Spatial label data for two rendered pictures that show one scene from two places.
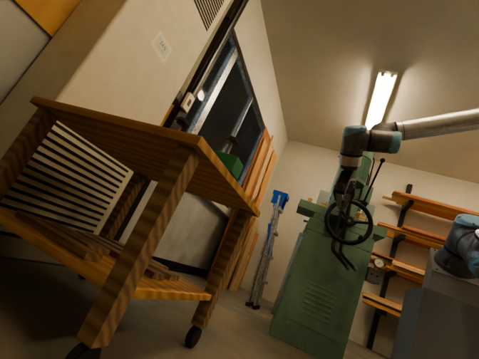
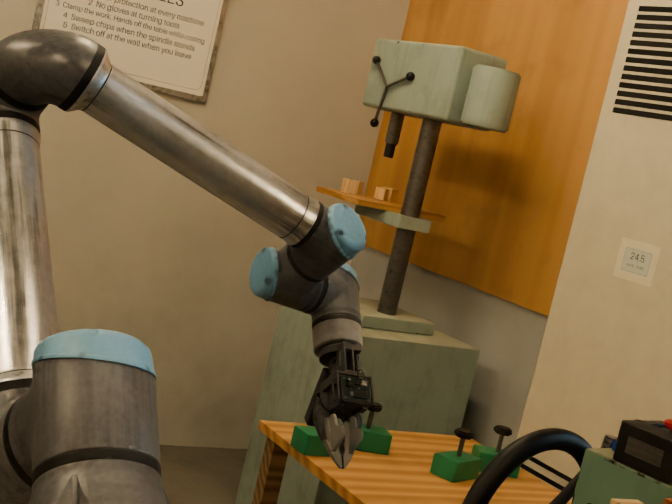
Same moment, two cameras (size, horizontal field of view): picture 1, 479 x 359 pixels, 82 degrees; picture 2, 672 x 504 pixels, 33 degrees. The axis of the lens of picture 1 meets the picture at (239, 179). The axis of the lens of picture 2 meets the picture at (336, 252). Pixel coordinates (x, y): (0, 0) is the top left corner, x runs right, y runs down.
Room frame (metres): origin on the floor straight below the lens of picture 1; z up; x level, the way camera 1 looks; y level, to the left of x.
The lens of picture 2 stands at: (2.17, -2.09, 1.26)
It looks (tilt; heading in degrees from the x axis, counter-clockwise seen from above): 6 degrees down; 124
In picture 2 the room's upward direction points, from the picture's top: 13 degrees clockwise
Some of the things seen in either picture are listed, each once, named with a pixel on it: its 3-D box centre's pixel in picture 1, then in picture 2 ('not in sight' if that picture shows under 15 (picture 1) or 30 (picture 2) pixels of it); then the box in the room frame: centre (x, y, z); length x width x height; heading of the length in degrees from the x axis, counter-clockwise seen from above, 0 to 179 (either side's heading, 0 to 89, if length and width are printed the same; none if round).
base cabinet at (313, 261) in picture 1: (315, 290); not in sight; (2.08, -0.84, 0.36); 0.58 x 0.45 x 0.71; 165
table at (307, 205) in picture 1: (339, 219); not in sight; (1.87, -0.76, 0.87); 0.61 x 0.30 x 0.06; 75
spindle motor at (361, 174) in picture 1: (357, 167); not in sight; (1.97, -0.81, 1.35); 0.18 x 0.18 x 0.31
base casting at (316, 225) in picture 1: (332, 239); not in sight; (2.08, -0.84, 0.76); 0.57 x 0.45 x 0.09; 165
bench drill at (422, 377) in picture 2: not in sight; (391, 299); (0.37, 0.91, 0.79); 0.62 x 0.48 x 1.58; 157
